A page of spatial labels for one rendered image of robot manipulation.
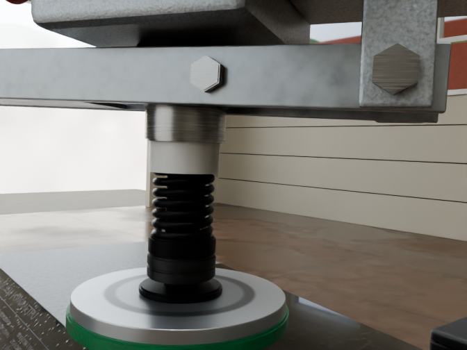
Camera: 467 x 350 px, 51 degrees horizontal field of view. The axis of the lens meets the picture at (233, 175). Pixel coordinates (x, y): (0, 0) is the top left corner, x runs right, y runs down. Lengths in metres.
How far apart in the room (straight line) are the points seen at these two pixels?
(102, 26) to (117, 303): 0.24
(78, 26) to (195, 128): 0.13
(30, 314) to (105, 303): 0.22
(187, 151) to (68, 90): 0.13
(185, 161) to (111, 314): 0.15
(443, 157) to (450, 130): 0.38
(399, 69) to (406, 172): 6.89
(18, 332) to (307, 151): 7.64
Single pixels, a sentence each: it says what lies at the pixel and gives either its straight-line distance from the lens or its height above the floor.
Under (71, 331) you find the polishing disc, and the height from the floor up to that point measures 0.91.
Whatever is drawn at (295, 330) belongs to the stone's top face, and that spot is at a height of 0.87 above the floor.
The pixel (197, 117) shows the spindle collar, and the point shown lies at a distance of 0.45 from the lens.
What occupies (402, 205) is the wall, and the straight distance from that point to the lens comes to 7.28.
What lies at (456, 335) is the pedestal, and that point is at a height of 0.74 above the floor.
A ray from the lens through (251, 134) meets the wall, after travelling 9.03.
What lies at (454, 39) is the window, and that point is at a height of 2.59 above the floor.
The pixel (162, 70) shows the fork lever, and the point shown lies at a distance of 0.44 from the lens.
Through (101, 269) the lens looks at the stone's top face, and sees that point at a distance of 0.83.
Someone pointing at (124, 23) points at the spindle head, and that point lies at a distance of 0.42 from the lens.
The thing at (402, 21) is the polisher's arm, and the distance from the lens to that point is 0.37.
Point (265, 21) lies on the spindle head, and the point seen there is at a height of 1.17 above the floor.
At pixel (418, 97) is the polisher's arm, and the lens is 0.36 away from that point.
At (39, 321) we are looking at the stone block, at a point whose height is 0.86.
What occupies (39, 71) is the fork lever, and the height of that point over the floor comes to 1.14.
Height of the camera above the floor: 1.07
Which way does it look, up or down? 3 degrees down
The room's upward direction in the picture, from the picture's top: 2 degrees clockwise
